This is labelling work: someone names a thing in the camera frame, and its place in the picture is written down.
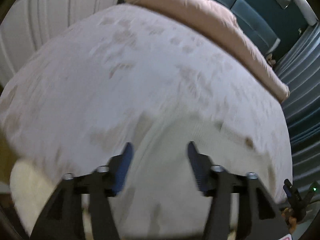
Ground white panelled wardrobe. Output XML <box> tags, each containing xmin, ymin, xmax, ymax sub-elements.
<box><xmin>1</xmin><ymin>0</ymin><xmax>117</xmax><ymax>87</ymax></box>

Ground beige knit sweater black hearts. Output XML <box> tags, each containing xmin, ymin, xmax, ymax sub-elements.
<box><xmin>119</xmin><ymin>118</ymin><xmax>277</xmax><ymax>239</ymax></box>

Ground cream fluffy rug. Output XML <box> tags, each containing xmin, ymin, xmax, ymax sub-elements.
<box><xmin>10</xmin><ymin>159</ymin><xmax>55</xmax><ymax>236</ymax></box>

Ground grey-blue pleated curtain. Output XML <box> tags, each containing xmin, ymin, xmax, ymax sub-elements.
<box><xmin>275</xmin><ymin>24</ymin><xmax>319</xmax><ymax>196</ymax></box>

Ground small plush toys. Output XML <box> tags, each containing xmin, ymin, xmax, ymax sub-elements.
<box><xmin>265</xmin><ymin>53</ymin><xmax>276</xmax><ymax>67</ymax></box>

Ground teal upholstered headboard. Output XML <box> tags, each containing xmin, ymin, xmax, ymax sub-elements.
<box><xmin>215</xmin><ymin>0</ymin><xmax>308</xmax><ymax>60</ymax></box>

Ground pink rolled duvet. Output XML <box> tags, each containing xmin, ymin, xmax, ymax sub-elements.
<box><xmin>124</xmin><ymin>0</ymin><xmax>290</xmax><ymax>102</ymax></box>

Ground pink floral bed blanket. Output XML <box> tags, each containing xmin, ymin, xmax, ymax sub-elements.
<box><xmin>0</xmin><ymin>3</ymin><xmax>293</xmax><ymax>240</ymax></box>

